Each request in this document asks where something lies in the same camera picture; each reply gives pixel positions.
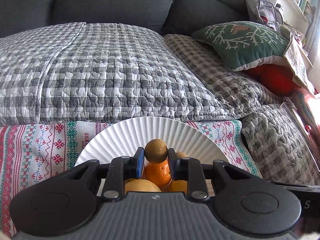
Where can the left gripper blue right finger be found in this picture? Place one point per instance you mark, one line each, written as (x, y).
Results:
(174, 161)

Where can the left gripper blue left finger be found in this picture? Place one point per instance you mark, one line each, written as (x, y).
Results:
(138, 163)

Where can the mandarin with stem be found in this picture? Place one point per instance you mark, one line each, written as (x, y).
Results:
(159, 174)

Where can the orange tomato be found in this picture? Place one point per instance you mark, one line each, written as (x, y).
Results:
(176, 186)

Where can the large yellow passion fruit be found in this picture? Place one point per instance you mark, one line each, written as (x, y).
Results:
(141, 185)

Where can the white ribbed plate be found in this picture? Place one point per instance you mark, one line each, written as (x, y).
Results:
(123, 139)

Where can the brown grey checked blanket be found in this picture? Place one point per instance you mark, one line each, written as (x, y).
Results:
(273, 141)

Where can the clear plastic sleeve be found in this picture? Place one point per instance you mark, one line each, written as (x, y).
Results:
(305, 130)

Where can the grey checked quilt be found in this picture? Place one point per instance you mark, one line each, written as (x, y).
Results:
(100, 72)

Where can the patterned red green tablecloth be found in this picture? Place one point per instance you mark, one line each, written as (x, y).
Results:
(32, 153)

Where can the red cushion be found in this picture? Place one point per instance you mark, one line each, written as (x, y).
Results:
(277, 79)

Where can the green snowflake pillow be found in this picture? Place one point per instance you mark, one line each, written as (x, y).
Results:
(243, 44)

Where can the dark grey sofa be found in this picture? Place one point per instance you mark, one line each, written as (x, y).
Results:
(163, 16)

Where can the floral paper bag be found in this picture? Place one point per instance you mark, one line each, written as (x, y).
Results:
(265, 13)

